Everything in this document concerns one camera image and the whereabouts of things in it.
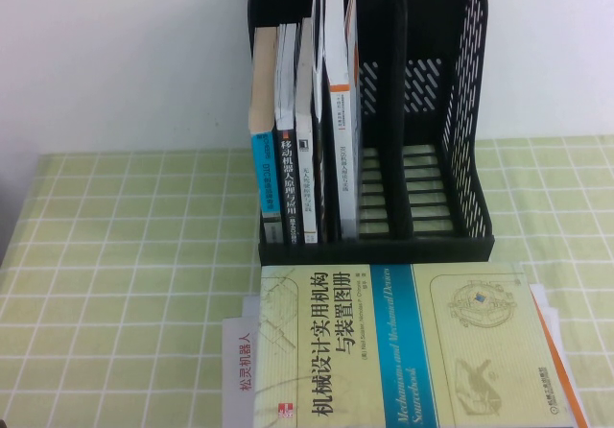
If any blue spine mechanisms book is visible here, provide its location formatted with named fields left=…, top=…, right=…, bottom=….
left=252, top=260, right=579, bottom=428

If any white spine thin book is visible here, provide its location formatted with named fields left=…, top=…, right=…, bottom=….
left=295, top=16, right=319, bottom=246

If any black spine robotics book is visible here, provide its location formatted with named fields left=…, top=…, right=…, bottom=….
left=273, top=22, right=301, bottom=247

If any white orange ROS book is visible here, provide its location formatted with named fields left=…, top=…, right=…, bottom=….
left=323, top=0, right=362, bottom=241

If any light blue spine book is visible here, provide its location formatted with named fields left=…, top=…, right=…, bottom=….
left=248, top=25, right=280, bottom=246

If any black plastic book holder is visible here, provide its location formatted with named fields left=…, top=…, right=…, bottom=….
left=248, top=0, right=496, bottom=270

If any white orange ROS2 book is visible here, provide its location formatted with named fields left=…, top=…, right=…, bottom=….
left=529, top=281, right=590, bottom=428

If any white paper sheet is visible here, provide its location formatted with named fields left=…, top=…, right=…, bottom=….
left=241, top=295, right=263, bottom=320

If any thin white brown booklet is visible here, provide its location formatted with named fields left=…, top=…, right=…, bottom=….
left=310, top=0, right=329, bottom=243

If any white booklet with red text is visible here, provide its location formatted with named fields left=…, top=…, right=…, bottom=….
left=221, top=316, right=260, bottom=428

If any green checked tablecloth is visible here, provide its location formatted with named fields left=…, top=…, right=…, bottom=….
left=0, top=135, right=614, bottom=428

